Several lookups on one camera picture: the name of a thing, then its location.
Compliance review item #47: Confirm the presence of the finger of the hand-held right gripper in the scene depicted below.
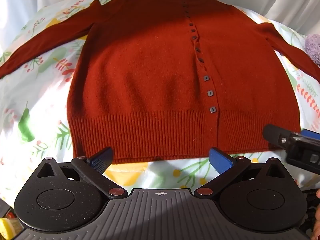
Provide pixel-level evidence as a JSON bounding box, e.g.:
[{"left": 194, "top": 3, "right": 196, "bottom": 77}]
[{"left": 263, "top": 124, "right": 320, "bottom": 153}]

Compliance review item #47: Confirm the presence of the yellow object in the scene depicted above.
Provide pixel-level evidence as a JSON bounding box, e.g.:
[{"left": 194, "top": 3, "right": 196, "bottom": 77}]
[{"left": 0, "top": 217, "right": 23, "bottom": 240}]

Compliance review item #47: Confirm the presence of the purple fuzzy cloth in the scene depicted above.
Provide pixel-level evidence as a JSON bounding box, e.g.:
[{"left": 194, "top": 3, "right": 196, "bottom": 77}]
[{"left": 304, "top": 33, "right": 320, "bottom": 67}]

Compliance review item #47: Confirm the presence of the person's right hand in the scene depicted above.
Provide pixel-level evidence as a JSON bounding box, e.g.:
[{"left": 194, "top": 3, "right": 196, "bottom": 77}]
[{"left": 311, "top": 189, "right": 320, "bottom": 240}]

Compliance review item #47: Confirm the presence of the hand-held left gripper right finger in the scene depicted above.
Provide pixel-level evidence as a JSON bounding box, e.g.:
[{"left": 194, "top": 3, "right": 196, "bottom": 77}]
[{"left": 194, "top": 147, "right": 283, "bottom": 197}]

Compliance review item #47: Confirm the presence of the red knit cardigan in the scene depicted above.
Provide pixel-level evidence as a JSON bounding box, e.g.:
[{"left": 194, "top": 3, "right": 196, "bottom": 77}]
[{"left": 0, "top": 0, "right": 320, "bottom": 165}]

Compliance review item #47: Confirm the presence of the floral bed sheet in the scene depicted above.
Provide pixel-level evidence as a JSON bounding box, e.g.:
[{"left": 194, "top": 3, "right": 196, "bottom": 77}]
[{"left": 0, "top": 0, "right": 320, "bottom": 200}]

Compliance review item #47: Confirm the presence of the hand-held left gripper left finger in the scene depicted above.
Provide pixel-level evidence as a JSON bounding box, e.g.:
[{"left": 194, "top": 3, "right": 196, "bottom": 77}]
[{"left": 37, "top": 147, "right": 126, "bottom": 197}]

